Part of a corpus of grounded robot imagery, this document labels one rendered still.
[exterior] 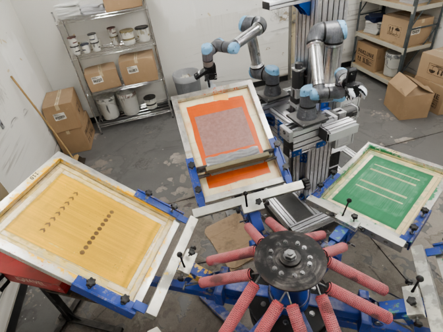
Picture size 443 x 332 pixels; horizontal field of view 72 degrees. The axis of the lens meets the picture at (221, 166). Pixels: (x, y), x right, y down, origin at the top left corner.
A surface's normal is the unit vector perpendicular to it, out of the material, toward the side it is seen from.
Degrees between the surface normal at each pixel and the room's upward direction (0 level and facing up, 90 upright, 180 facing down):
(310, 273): 0
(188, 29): 90
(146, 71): 90
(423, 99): 90
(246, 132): 32
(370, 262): 0
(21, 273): 0
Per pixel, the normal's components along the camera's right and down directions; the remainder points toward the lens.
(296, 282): -0.11, -0.79
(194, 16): 0.26, 0.57
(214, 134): 0.04, -0.37
